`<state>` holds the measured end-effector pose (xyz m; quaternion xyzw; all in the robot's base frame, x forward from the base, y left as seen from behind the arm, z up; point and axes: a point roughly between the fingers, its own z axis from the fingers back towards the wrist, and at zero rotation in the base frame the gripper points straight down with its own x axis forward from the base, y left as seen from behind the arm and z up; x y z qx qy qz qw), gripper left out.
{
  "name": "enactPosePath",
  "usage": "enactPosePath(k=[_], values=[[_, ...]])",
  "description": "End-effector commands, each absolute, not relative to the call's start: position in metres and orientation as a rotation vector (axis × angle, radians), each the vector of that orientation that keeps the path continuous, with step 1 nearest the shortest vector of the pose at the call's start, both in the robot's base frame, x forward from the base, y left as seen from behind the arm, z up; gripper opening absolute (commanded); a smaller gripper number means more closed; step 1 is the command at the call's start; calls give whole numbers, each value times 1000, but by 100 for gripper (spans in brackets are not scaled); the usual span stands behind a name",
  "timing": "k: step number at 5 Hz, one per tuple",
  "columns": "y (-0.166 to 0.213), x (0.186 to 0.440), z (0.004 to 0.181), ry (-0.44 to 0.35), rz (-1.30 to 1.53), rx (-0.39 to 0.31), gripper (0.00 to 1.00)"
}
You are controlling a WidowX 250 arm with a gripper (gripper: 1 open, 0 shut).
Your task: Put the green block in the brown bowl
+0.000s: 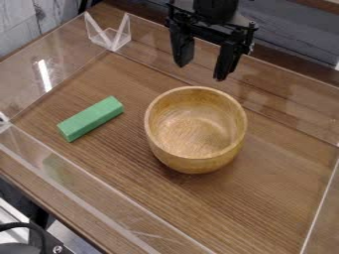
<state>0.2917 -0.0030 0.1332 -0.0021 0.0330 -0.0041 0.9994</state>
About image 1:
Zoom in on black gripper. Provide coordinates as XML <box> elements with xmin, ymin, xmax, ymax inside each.
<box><xmin>166</xmin><ymin>0</ymin><xmax>258</xmax><ymax>81</ymax></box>

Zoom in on green rectangular block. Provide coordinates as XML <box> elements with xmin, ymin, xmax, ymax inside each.
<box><xmin>58</xmin><ymin>96</ymin><xmax>125</xmax><ymax>142</ymax></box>

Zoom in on brown wooden bowl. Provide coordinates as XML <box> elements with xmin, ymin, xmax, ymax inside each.
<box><xmin>145</xmin><ymin>86</ymin><xmax>249</xmax><ymax>175</ymax></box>

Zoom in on clear acrylic corner bracket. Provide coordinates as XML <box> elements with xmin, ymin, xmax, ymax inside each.
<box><xmin>85</xmin><ymin>13</ymin><xmax>131</xmax><ymax>52</ymax></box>

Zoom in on clear acrylic tray wall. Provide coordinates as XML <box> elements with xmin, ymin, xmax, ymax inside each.
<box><xmin>0</xmin><ymin>17</ymin><xmax>339</xmax><ymax>254</ymax></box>

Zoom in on black metal mount with bolt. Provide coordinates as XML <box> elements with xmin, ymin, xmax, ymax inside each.
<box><xmin>28</xmin><ymin>230</ymin><xmax>75</xmax><ymax>254</ymax></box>

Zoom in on black cable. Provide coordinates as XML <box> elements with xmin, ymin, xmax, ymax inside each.
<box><xmin>0</xmin><ymin>221</ymin><xmax>48</xmax><ymax>254</ymax></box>

